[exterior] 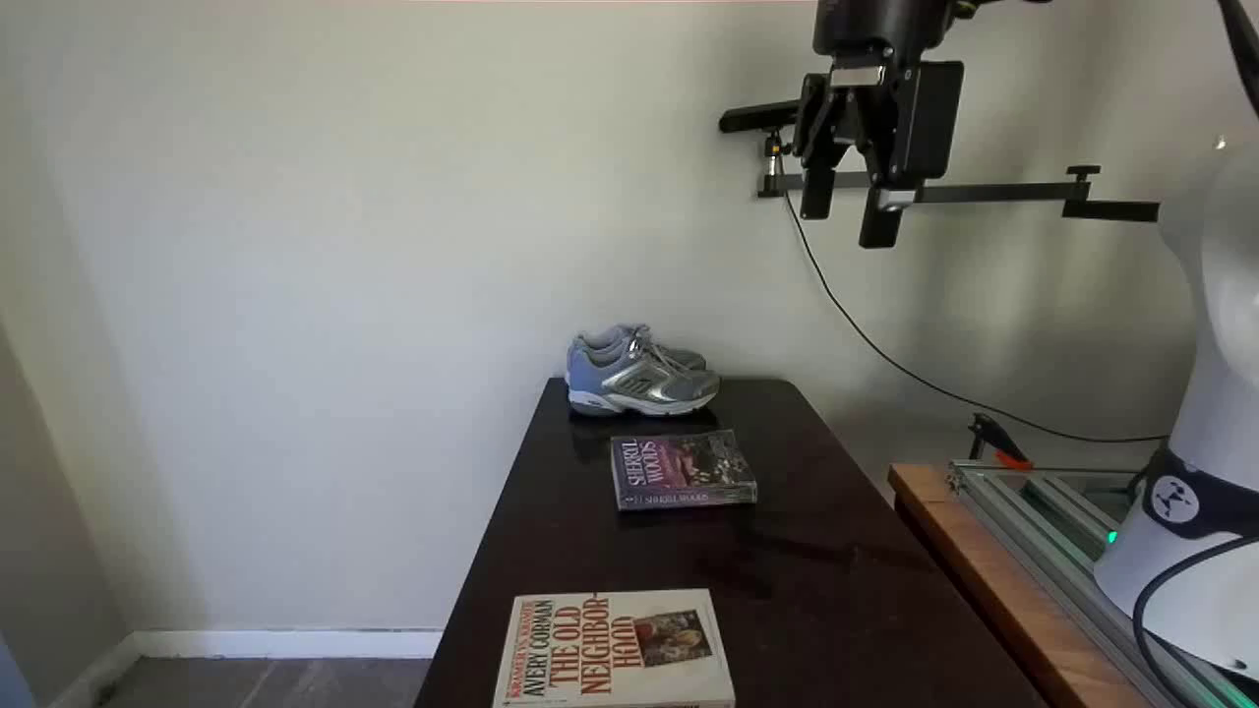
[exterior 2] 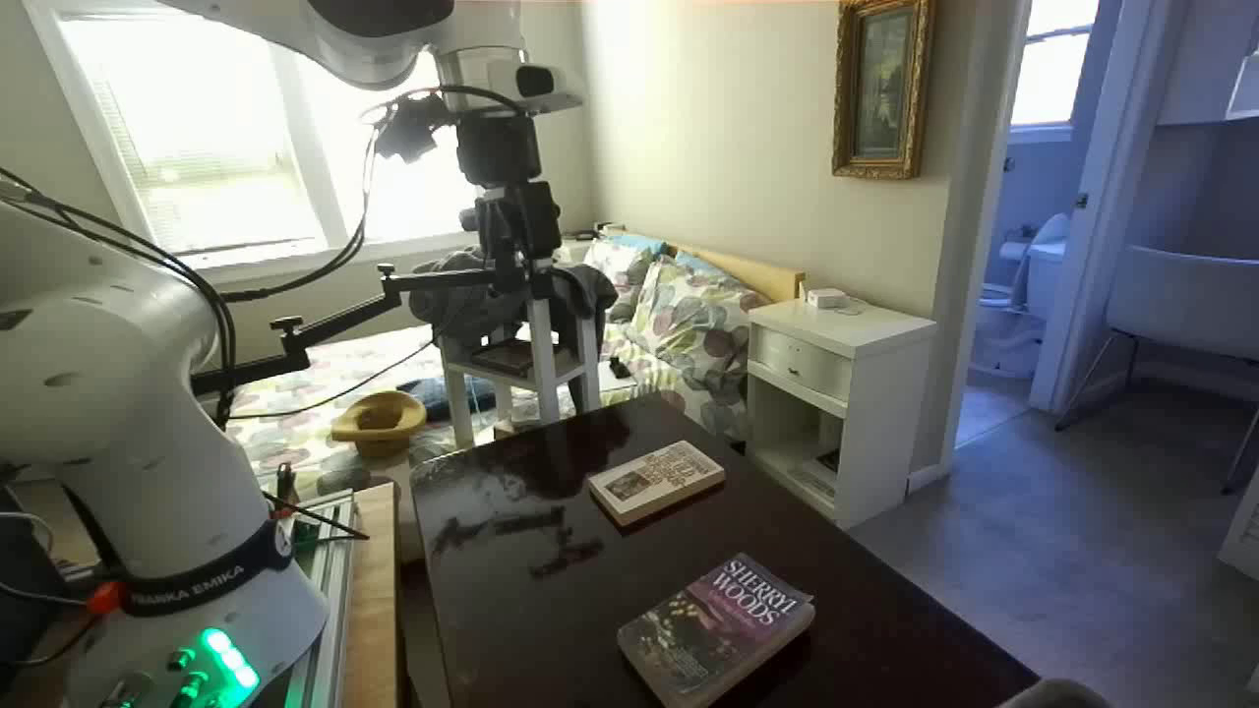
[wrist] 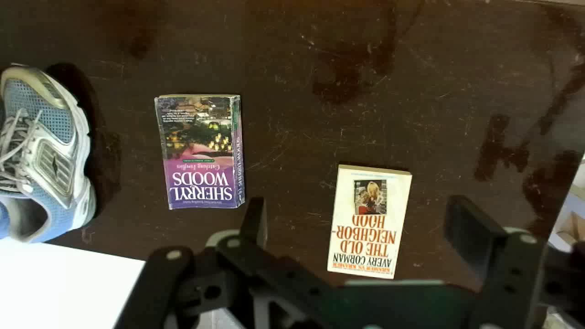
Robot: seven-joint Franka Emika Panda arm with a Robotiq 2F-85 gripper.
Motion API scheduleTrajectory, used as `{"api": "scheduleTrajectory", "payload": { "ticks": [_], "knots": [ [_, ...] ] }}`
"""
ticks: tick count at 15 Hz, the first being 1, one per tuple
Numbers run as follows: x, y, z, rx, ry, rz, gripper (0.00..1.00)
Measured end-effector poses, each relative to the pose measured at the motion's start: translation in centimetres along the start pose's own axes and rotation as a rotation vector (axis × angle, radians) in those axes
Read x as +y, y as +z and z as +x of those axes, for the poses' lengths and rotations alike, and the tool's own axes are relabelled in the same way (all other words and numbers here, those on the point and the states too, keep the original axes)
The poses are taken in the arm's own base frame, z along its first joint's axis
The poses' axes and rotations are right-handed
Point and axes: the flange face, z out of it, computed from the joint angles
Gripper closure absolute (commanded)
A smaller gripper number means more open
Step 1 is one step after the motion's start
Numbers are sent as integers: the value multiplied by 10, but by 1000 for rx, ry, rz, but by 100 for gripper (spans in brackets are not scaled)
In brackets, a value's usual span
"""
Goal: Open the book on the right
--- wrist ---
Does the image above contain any cream Old Neighborhood paperback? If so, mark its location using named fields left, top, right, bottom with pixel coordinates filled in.
left=325, top=162, right=414, bottom=281

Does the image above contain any white paper sheet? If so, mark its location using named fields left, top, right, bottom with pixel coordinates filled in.
left=0, top=235, right=147, bottom=329

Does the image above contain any purple Sherryl Woods paperback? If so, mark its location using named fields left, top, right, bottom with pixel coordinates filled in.
left=153, top=91, right=246, bottom=212

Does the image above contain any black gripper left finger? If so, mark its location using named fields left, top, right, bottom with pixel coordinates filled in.
left=239, top=195, right=270, bottom=248

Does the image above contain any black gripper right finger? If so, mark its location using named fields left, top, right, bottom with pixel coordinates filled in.
left=442, top=195, right=507, bottom=285

